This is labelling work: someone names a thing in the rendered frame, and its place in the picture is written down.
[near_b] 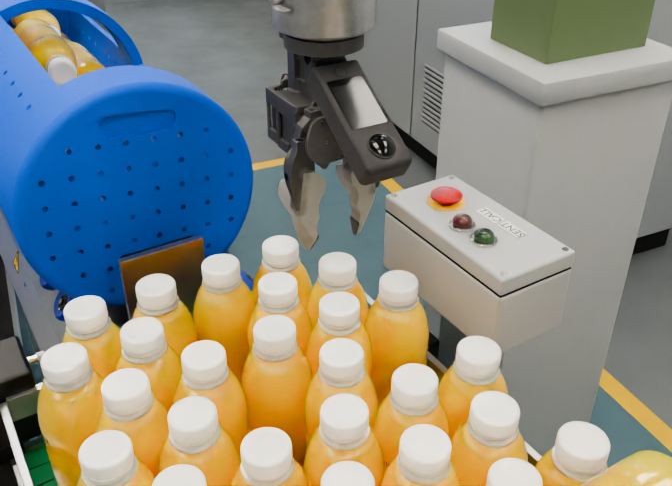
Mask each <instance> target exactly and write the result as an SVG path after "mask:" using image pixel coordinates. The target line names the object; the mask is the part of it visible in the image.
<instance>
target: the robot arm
mask: <svg viewBox="0 0 672 486"><path fill-rule="evenodd" d="M269 2H270V4H271V5H272V24H273V26H274V28H275V29H276V30H277V31H279V37H280V38H282V39H284V47H285V49H286V50H287V60H288V74H287V73H284V74H283V75H282V77H281V81H280V84H278V85H273V86H269V87H265V88H266V107H267V127H268V137H269V138H270V139H271V140H273V141H274V142H275V143H276V144H278V147H279V148H281V149H282V150H283V151H284V152H286V153H287V154H286V156H285V159H284V167H283V170H284V178H285V179H283V180H281V181H280V182H279V186H278V194H279V198H280V200H281V202H282V203H283V205H284V206H285V208H286V209H287V211H288V212H289V214H290V215H291V217H292V223H293V225H294V230H295V233H296V235H297V238H298V239H299V241H300V243H301V244H302V246H303V247H304V248H305V249H306V250H308V251H309V250H311V249H312V247H313V246H314V244H315V243H316V241H317V240H318V238H319V235H318V234H317V223H318V221H319V219H320V214H319V210H318V207H319V202H320V200H321V198H322V196H323V195H324V193H325V189H326V180H325V179H324V178H322V177H321V176H320V175H319V174H317V173H316V172H315V163H316V164H317V165H318V166H320V167H321V168H322V169H326V168H327V167H328V165H329V164H330V163H331V162H335V161H338V160H342V159H343V164H337V165H336V174H337V177H338V179H339V181H340V183H341V184H342V186H343V187H344V188H345V190H346V191H347V192H348V194H349V201H350V203H351V206H352V211H351V216H350V222H351V227H352V233H353V234H354V235H357V234H359V233H360V232H361V230H362V227H363V225H364V223H365V221H366V218H367V216H368V214H369V211H370V209H371V206H372V204H373V201H374V197H375V193H376V188H378V187H379V182H380V181H384V180H388V179H391V178H395V177H398V176H402V175H404V174H405V173H406V171H407V170H408V168H409V166H410V165H411V163H412V156H411V154H410V152H409V151H408V149H407V147H406V145H405V144H404V142H403V140H402V138H401V137H400V135H399V133H398V131H397V130H396V128H395V126H394V124H393V123H392V121H391V119H390V117H389V116H388V114H387V112H386V110H385V109H384V107H383V105H382V103H381V102H380V100H379V98H378V96H377V95H376V93H375V91H374V89H373V88H372V86H371V84H370V82H369V80H368V79H367V77H366V75H365V73H364V72H363V70H362V68H361V66H360V65H359V63H358V61H357V60H350V61H347V60H346V58H345V55H349V54H353V53H355V52H358V51H359V50H361V49H362V48H363V46H364V34H366V33H368V32H369V31H370V30H372V29H373V28H374V26H375V25H376V0H269ZM285 75H287V76H288V79H284V76H285ZM283 88H287V90H283ZM280 89H281V91H280ZM278 90H279V91H278ZM282 90H283V91H282ZM271 105H272V120H271ZM272 126H273V128H272Z"/></svg>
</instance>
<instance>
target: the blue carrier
mask: <svg viewBox="0 0 672 486"><path fill-rule="evenodd" d="M43 9H46V10H47V11H49V12H50V13H51V14H52V15H53V16H54V17H55V18H56V19H57V21H58V22H59V25H60V29H61V32H63V33H64V34H65V35H67V36H68V37H69V38H70V39H71V40H72V41H73V42H76V43H79V44H81V45H82V46H84V47H85V48H86V49H87V50H88V51H89V52H90V53H91V54H92V55H93V56H94V57H95V58H96V59H97V60H98V61H99V62H100V63H101V64H102V65H103V66H104V67H105V68H103V69H99V70H95V71H91V72H88V73H86V74H83V75H80V76H78V77H76V78H74V79H72V80H70V81H68V82H66V83H64V84H62V85H61V86H59V87H58V86H57V84H56V83H55V82H54V81H53V79H52V78H51V77H50V76H49V74H48V73H47V72H46V71H45V70H44V68H43V67H42V66H41V65H40V63H39V62H38V61H37V60H36V58H35V57H34V56H33V55H32V54H31V52H30V51H29V50H28V49H27V47H26V46H25V45H24V44H23V42H22V41H21V40H20V39H19V37H18V36H17V35H16V34H15V33H14V31H13V30H12V29H11V28H10V27H13V28H15V27H14V26H13V25H12V23H11V21H10V19H12V18H14V17H16V16H18V15H21V14H24V13H27V12H31V11H36V10H43ZM91 18H93V19H94V20H96V21H98V22H100V23H101V24H103V25H104V26H105V27H106V29H107V30H108V31H109V32H110V34H111V35H112V36H110V35H109V34H108V33H107V32H106V31H105V30H104V29H102V28H101V27H100V26H99V25H98V24H97V23H95V22H94V21H93V20H92V19H91ZM96 145H97V146H96ZM67 149H68V150H67ZM65 150H67V151H65ZM69 176H70V177H69ZM40 181H41V182H40ZM252 190H253V167H252V160H251V155H250V151H249V148H248V145H247V143H246V140H245V138H244V136H243V134H242V132H241V130H240V129H239V127H238V125H237V124H236V122H235V121H234V120H233V118H232V117H231V116H230V115H229V114H228V113H227V112H226V110H224V109H223V108H222V107H221V106H220V105H219V104H218V103H217V102H215V101H214V100H213V99H212V98H210V97H209V96H208V95H207V94H205V93H204V92H203V91H202V90H200V89H199V88H198V87H197V86H195V85H194V84H192V83H191V82H189V81H188V80H186V79H184V78H182V77H180V76H178V75H176V74H173V73H171V72H168V71H165V70H161V69H157V68H152V67H146V66H145V65H144V64H143V62H142V59H141V56H140V54H139V51H138V49H137V47H136V46H135V44H134V42H133V41H132V39H131V38H130V36H129V35H128V34H127V33H126V31H125V30H124V29H123V28H122V27H121V26H120V25H119V24H118V23H117V22H116V21H115V20H113V19H112V18H111V17H110V16H108V15H107V14H106V13H105V12H103V11H102V10H101V9H100V8H98V7H97V6H96V5H94V4H92V3H91V2H89V1H87V0H0V207H1V209H2V211H3V213H4V215H5V218H6V220H7V222H8V224H9V226H10V228H11V231H12V233H13V235H14V237H15V239H16V242H17V244H18V246H19V248H20V250H21V252H22V254H23V256H24V257H25V259H26V260H27V262H28V263H29V265H30V266H31V267H32V268H33V270H34V271H35V272H36V273H37V274H38V275H39V276H40V277H41V278H42V279H43V280H44V281H46V282H47V283H48V284H49V285H51V286H52V287H54V288H55V289H57V290H59V291H60V292H62V293H64V294H66V295H68V296H71V297H73V298H78V297H81V296H86V295H94V296H98V297H101V298H102V299H103V300H104V301H105V303H106V305H126V303H125V297H124V292H123V287H122V281H121V276H120V271H119V266H118V259H120V258H121V256H123V255H126V254H130V253H133V252H137V251H140V250H143V249H147V248H150V247H153V246H157V245H160V244H164V243H167V242H170V241H174V240H177V239H180V238H184V237H187V236H192V237H194V236H197V235H201V236H202V237H203V242H204V250H205V259H206V258H207V257H209V256H212V255H215V254H225V253H226V251H227V250H228V249H229V247H230V246H231V245H232V243H233V242H234V240H235V239H236V237H237V235H238V233H239V232H240V230H241V228H242V225H243V223H244V221H245V218H246V216H247V213H248V210H249V206H250V202H251V197H252ZM43 207H44V208H43Z"/></svg>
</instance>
